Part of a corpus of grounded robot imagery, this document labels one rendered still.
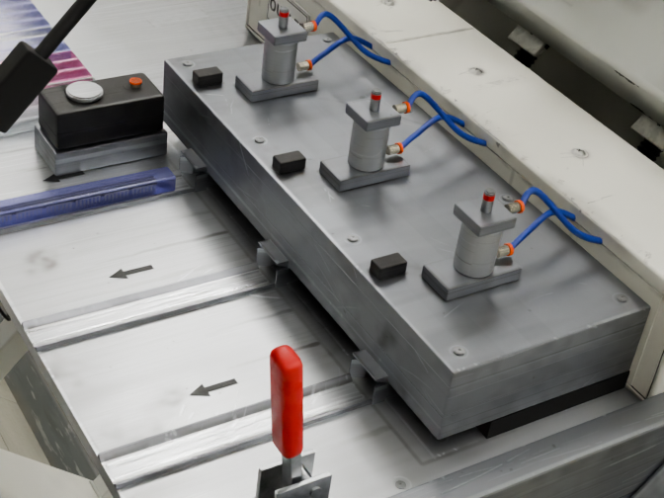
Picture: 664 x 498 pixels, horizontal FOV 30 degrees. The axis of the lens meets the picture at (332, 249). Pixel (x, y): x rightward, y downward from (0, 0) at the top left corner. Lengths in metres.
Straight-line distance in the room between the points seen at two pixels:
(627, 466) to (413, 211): 0.19
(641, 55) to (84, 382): 0.39
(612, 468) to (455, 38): 0.34
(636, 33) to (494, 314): 0.24
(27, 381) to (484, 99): 2.63
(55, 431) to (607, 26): 2.53
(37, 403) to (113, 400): 2.62
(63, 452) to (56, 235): 2.40
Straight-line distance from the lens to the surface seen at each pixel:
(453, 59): 0.85
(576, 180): 0.75
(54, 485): 1.50
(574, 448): 0.67
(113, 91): 0.84
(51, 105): 0.82
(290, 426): 0.56
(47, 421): 3.24
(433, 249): 0.69
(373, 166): 0.73
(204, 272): 0.75
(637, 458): 0.71
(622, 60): 0.81
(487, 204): 0.65
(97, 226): 0.79
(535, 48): 0.95
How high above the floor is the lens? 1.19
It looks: 6 degrees down
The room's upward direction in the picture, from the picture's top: 42 degrees clockwise
